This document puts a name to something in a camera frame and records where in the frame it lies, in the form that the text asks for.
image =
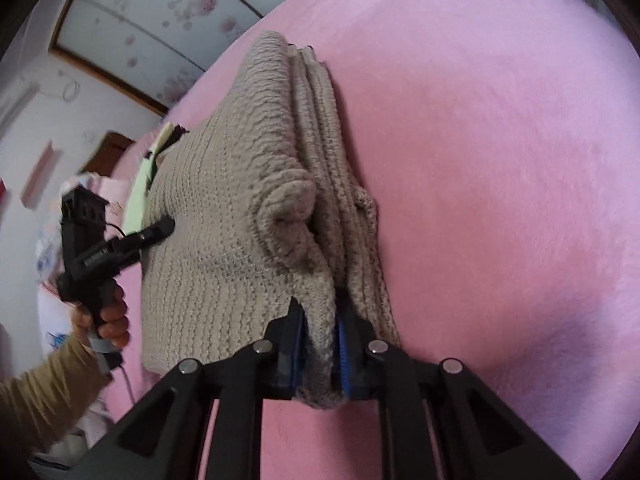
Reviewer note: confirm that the floral sliding-door wardrobe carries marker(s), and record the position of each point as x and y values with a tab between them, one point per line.
165	15

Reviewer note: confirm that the white pillow with blue print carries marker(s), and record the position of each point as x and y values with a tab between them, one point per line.
55	320

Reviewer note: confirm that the folded floral quilt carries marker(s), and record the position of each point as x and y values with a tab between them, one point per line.
47	250

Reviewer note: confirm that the person's left forearm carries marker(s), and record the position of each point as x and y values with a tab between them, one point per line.
45	390

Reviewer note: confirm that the pale yellow black-trimmed jacket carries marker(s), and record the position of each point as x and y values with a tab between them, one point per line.
137	195

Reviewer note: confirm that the grey knitted cardigan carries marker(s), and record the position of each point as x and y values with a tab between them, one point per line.
225	210

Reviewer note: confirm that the dark wooden headboard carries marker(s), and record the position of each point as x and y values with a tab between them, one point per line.
107	155

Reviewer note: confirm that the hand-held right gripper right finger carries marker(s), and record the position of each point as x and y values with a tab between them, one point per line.
344	355

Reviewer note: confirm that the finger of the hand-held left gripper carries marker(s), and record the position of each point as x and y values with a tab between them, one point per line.
150	234

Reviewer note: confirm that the person's left hand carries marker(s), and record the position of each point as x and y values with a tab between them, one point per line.
112	325

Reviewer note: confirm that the pink plush bed blanket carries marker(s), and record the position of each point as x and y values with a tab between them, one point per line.
475	160

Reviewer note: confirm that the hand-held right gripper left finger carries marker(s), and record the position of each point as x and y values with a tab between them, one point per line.
297	345

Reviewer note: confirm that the light wooden wall shelf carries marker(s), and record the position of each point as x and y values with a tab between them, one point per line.
40	175

